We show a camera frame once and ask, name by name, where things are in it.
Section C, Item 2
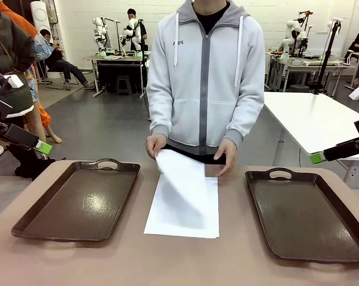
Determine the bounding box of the person's right forearm grey sleeve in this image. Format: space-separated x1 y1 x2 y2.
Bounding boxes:
146 86 176 138

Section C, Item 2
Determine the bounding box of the person's left forearm grey sleeve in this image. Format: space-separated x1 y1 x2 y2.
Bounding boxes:
224 89 265 148

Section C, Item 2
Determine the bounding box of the person's left hand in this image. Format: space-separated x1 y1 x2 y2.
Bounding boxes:
213 139 239 176

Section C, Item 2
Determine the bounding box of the person's right hand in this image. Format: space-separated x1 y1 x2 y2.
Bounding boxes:
146 133 168 161

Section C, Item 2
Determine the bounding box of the white table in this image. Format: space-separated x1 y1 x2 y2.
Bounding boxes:
262 91 359 189

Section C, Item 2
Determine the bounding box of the person in dark green jacket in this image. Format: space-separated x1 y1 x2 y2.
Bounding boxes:
0 0 57 181

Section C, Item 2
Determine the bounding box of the white metal chair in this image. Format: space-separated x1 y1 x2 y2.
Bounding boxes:
44 64 67 90

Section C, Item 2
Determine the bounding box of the blue patterned garment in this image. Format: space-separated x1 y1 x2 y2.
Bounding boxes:
26 32 54 104

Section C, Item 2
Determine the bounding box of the seated person with glasses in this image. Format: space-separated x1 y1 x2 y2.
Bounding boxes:
39 29 95 91

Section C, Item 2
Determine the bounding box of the brown plastic serving tray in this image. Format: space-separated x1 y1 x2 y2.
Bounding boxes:
245 167 359 263
11 158 141 243

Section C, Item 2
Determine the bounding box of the black tripod pole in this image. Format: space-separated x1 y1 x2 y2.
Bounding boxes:
312 18 344 95

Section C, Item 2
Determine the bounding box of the black stool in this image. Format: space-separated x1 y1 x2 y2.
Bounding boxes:
116 75 133 95

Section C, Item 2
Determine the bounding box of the person in grey hoodie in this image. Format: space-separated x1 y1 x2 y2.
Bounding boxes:
146 0 265 164

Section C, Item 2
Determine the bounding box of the standing person in black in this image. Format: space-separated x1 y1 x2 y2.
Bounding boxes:
126 8 148 53

